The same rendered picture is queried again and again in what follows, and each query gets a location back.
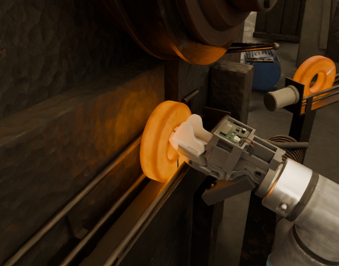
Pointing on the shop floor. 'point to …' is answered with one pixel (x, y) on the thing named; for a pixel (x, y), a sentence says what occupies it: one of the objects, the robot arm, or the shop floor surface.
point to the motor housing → (262, 219)
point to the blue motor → (264, 70)
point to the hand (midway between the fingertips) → (169, 133)
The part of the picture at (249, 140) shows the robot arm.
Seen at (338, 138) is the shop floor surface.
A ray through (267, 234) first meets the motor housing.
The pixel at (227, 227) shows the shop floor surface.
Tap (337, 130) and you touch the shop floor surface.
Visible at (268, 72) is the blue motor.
